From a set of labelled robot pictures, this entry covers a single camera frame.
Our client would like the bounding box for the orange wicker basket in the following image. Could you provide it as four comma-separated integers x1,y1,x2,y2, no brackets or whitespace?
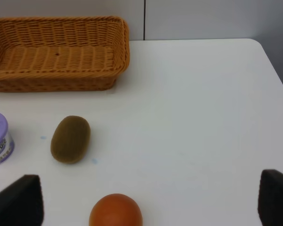
0,16,130,92

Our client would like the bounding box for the orange peach fruit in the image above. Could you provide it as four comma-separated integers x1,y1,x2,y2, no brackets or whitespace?
89,194,143,226

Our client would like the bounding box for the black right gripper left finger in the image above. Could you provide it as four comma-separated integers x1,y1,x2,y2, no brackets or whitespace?
0,175,44,226

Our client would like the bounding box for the brown kiwi fruit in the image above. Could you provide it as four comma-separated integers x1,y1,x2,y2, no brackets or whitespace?
50,116,91,164

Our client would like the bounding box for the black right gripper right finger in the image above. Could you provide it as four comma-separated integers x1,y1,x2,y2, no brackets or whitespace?
258,169,283,226

